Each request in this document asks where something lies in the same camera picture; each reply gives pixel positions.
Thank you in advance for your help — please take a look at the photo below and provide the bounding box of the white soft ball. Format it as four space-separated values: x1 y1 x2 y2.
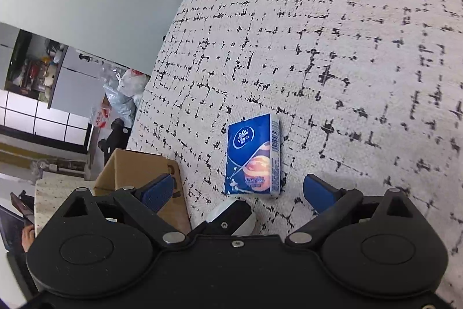
204 198 257 236

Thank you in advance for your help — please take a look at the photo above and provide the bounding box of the white kitchen cabinet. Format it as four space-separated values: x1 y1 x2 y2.
49 46 105 118

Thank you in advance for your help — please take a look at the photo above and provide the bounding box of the blue tissue pack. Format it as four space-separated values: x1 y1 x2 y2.
224 114 281 197

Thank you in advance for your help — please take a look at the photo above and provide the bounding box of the white plastic bag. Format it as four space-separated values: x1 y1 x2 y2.
117 69 149 97

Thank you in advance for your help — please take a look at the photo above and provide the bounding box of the grey plastic bag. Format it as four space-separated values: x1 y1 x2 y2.
103 85 137 128

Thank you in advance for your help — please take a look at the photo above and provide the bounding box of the dotted cream tablecloth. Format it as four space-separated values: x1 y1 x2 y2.
34 173 95 235

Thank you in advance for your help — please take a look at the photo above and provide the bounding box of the water bottle pack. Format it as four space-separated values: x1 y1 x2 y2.
89 104 111 129

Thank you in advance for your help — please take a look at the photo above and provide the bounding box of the brown cardboard box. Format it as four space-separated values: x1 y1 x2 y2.
94 149 192 233

